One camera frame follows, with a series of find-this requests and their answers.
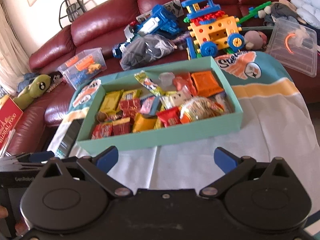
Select clear plastic jelly cup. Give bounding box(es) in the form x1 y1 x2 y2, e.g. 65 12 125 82
158 72 175 87

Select person's left hand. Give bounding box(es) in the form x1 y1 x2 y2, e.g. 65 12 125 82
0 206 9 219

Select red Skittles-like packet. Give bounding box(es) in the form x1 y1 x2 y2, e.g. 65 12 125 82
91 122 113 140

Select red Global Food box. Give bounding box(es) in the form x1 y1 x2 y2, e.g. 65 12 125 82
0 94 23 158

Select noodle snack bag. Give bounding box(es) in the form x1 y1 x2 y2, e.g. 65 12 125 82
180 96 225 124

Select yellow snack packet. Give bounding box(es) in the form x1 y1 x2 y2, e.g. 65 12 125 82
99 89 124 115

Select pink candy packet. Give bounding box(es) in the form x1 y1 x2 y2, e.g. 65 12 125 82
139 96 160 116

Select teal cardboard snack box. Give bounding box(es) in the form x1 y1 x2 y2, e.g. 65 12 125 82
76 57 243 156

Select orange snack packet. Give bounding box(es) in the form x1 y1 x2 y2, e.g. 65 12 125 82
191 70 224 98

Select green plush toy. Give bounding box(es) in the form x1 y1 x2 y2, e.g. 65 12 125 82
13 74 51 111

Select clear bin with toys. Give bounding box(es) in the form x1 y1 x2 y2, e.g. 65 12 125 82
57 48 107 89

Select long yellow-green candy packet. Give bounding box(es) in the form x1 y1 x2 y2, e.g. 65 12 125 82
134 70 164 96

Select red-orange snack packet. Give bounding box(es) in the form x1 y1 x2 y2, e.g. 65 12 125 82
172 72 197 96

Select grey clothes in bag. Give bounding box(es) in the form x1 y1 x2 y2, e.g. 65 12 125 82
120 34 177 71

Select clear plastic bin lid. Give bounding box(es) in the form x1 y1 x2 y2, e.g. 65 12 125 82
266 18 318 77

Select yellow blue building toy vehicle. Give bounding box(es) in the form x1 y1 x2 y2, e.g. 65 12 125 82
181 0 272 59

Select dark red leather sofa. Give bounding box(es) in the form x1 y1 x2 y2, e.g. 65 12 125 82
4 0 320 156

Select blue white toy truck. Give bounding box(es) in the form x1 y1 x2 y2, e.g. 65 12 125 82
112 0 184 59

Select black wire chair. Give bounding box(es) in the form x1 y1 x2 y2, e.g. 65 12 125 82
58 0 97 29

